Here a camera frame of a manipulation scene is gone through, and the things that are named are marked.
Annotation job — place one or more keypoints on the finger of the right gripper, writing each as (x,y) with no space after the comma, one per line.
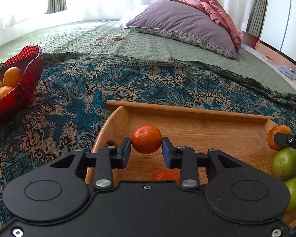
(287,140)

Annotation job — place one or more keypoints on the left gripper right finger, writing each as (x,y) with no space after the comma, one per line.
(187,160)

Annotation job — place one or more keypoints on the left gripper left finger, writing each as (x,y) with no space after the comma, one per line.
(105,160)

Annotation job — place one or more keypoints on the small tangerine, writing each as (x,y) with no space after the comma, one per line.
(146,139)
(166,175)

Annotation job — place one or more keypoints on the far green apple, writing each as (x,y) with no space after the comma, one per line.
(284,164)

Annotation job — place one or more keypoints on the blue paisley cloth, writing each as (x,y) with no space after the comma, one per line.
(69,107)

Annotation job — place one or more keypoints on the lavender cloth on floor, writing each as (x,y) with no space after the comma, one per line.
(288,71)

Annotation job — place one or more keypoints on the white wardrobe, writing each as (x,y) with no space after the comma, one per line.
(279,29)

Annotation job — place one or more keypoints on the green quilted bedspread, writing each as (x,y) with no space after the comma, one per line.
(104,37)

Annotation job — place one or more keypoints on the red glass fruit bowl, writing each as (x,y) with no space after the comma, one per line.
(25,69)

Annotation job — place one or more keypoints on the orange fruit in bowl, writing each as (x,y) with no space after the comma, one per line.
(12,77)

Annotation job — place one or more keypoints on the grey right curtain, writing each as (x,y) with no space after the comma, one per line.
(256,18)

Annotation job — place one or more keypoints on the purple pillow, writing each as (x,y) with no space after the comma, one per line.
(181,22)

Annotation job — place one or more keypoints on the pink blanket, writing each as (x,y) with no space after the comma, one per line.
(217,14)

